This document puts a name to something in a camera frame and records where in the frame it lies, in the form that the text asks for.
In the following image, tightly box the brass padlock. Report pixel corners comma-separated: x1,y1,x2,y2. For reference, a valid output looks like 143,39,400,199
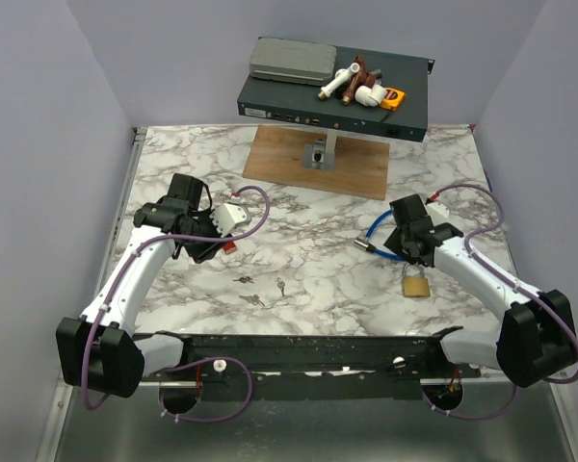
402,263,431,298

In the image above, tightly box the blue cable lock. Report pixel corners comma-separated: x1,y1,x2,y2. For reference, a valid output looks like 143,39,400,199
354,210,405,262

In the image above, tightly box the wooden base board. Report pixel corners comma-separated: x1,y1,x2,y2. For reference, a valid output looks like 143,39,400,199
243,125,390,200

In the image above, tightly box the red cable padlock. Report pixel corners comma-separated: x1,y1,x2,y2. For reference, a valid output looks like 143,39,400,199
223,241,238,255

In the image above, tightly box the white pvc elbow fitting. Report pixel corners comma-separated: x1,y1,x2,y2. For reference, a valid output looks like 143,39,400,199
354,84,388,107

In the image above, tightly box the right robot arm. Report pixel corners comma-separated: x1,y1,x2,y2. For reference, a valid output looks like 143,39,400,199
385,194,578,388

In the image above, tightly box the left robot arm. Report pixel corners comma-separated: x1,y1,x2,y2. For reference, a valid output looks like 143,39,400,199
56,173,223,398

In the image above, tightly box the silver key set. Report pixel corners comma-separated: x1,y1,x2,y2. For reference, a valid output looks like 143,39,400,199
240,295,265,307

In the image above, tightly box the yellow tape measure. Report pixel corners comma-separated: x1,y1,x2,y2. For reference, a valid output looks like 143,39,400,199
380,87,406,112

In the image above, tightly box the brown pipe fitting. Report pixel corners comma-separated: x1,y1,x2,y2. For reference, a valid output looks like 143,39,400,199
342,55,378,105

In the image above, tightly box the white pvc pipe fitting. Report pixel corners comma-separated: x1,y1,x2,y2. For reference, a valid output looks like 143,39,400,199
318,62,360,100

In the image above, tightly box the grey plastic tool case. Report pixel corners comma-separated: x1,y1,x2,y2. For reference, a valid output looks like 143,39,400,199
250,38,337,86

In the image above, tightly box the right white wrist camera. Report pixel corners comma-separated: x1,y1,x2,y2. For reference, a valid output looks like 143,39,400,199
425,201,451,226

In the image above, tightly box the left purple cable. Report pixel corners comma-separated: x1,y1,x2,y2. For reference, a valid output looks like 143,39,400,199
79,185,274,425

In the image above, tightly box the metal bracket with lock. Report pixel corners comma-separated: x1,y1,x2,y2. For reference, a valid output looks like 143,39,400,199
302,139,335,171

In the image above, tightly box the black mounting base plate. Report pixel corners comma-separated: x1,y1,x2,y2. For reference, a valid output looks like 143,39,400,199
151,334,480,401

